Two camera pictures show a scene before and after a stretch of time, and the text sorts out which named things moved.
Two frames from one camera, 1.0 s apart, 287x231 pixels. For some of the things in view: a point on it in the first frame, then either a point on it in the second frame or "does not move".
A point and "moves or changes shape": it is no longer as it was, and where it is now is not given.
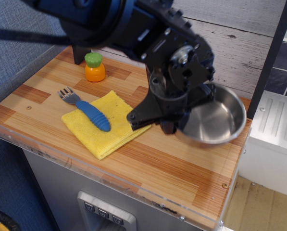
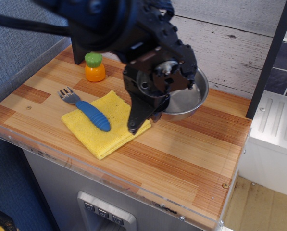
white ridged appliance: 269,156 does not move
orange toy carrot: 94,71 does not move
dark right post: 272,55 does not move
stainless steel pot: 214,122 moves or changes shape
